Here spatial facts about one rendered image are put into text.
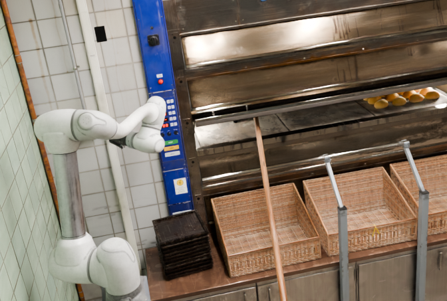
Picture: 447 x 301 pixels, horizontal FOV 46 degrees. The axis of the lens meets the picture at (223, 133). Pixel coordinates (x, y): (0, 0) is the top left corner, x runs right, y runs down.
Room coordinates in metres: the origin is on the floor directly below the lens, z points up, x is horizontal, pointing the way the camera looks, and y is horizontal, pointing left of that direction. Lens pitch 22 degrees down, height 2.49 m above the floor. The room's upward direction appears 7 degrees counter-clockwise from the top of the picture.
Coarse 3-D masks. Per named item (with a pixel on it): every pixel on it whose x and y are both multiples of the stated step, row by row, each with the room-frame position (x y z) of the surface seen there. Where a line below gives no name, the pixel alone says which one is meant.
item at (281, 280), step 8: (256, 120) 3.03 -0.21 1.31; (256, 128) 2.95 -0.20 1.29; (256, 136) 2.89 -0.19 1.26; (264, 160) 2.67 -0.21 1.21; (264, 168) 2.60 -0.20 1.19; (264, 176) 2.54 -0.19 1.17; (264, 184) 2.49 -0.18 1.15; (272, 208) 2.32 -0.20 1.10; (272, 216) 2.26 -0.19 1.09; (272, 224) 2.21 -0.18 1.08; (272, 232) 2.16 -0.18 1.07; (272, 240) 2.12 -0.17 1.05; (280, 256) 2.02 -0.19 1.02; (280, 264) 1.98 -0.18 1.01; (280, 272) 1.93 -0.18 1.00; (280, 280) 1.89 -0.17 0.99; (280, 288) 1.86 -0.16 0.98; (280, 296) 1.82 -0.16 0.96
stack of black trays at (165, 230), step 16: (160, 224) 2.75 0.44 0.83; (176, 224) 2.73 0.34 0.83; (192, 224) 2.71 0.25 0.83; (160, 240) 2.56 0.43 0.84; (176, 240) 2.54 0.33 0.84; (192, 240) 2.56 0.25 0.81; (208, 240) 2.61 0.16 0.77; (160, 256) 2.64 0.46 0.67; (176, 256) 2.55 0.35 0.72; (192, 256) 2.57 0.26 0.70; (208, 256) 2.58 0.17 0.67; (176, 272) 2.53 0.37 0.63; (192, 272) 2.57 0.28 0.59
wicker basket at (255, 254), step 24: (264, 192) 2.99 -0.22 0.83; (288, 192) 3.00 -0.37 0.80; (216, 216) 2.79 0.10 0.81; (240, 216) 2.93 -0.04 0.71; (240, 240) 2.84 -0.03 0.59; (264, 240) 2.80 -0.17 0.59; (288, 240) 2.77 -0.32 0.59; (312, 240) 2.56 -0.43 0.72; (240, 264) 2.49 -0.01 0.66; (264, 264) 2.51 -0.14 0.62; (288, 264) 2.53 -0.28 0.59
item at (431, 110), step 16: (400, 112) 3.19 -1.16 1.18; (416, 112) 3.16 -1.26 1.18; (432, 112) 3.18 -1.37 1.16; (304, 128) 3.12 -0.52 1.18; (320, 128) 3.09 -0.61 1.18; (336, 128) 3.09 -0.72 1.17; (352, 128) 3.11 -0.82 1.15; (224, 144) 3.02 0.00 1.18; (240, 144) 3.01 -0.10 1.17; (256, 144) 3.02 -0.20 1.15
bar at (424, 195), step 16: (384, 144) 2.75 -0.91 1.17; (400, 144) 2.75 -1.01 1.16; (304, 160) 2.68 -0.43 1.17; (320, 160) 2.69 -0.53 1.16; (208, 176) 2.62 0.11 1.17; (224, 176) 2.61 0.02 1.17; (416, 176) 2.62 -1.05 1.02; (336, 192) 2.56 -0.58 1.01; (416, 272) 2.56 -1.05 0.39; (416, 288) 2.56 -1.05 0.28
